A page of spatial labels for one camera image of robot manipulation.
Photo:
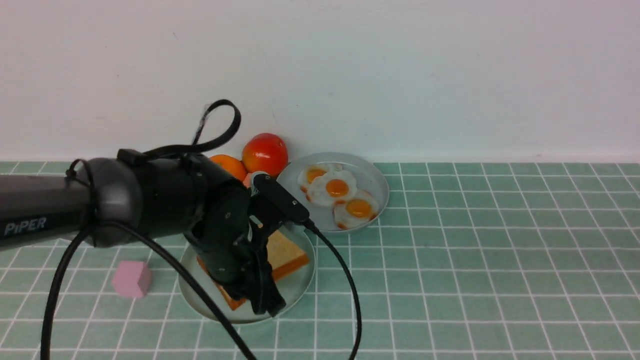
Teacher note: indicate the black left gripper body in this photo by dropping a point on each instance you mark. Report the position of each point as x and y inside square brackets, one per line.
[229, 215]

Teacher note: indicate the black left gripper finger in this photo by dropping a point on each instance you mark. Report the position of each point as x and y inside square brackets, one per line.
[264, 294]

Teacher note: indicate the toast slice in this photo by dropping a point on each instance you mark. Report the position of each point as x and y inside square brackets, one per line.
[284, 256]

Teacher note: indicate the fried egg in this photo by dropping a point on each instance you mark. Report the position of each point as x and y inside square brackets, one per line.
[309, 173]
[357, 211]
[332, 188]

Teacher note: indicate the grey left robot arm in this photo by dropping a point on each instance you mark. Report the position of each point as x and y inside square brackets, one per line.
[190, 195]

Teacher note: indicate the green centre plate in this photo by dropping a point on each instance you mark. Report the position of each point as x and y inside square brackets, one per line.
[291, 287]

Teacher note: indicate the salmon wooden block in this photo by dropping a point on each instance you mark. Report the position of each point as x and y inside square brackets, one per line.
[247, 181]

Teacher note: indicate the orange fruit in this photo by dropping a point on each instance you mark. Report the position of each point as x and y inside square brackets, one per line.
[230, 164]

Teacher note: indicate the red tomato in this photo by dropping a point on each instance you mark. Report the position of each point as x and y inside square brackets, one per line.
[265, 152]

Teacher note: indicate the pink wooden cube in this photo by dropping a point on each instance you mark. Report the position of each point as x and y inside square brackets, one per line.
[132, 279]

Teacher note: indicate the grey egg plate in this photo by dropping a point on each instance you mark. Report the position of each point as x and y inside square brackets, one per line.
[368, 178]

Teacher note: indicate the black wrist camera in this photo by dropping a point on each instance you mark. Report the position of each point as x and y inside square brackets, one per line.
[280, 199]

